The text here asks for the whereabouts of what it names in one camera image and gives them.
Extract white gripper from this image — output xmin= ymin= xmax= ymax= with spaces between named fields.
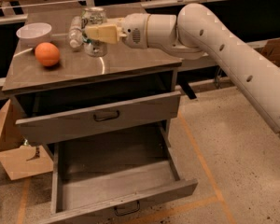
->
xmin=84 ymin=13 xmax=149 ymax=49

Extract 7up soda can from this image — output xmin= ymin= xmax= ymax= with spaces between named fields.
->
xmin=81 ymin=7 xmax=107 ymax=57

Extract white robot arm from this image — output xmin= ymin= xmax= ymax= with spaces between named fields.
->
xmin=84 ymin=4 xmax=280 ymax=138

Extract grey drawer cabinet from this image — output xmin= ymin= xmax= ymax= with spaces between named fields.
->
xmin=2 ymin=2 xmax=199 ymax=224

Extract upper open grey drawer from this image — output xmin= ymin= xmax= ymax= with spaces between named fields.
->
xmin=16 ymin=91 xmax=181 ymax=146

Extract open grey drawer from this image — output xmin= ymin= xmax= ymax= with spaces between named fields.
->
xmin=39 ymin=123 xmax=198 ymax=224
xmin=16 ymin=91 xmax=181 ymax=146

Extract lower open grey drawer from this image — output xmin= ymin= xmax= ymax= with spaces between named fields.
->
xmin=39 ymin=123 xmax=198 ymax=224

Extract clear plastic water bottle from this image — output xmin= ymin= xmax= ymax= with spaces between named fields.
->
xmin=68 ymin=16 xmax=83 ymax=49

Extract orange fruit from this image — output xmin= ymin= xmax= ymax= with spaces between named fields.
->
xmin=35 ymin=43 xmax=60 ymax=67

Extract white bowl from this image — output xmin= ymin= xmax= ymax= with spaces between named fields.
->
xmin=16 ymin=22 xmax=52 ymax=48

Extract brown cardboard pieces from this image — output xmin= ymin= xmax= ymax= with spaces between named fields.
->
xmin=0 ymin=100 xmax=53 ymax=180

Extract white corovan cardboard box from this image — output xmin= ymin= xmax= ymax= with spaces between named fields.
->
xmin=261 ymin=38 xmax=280 ymax=67

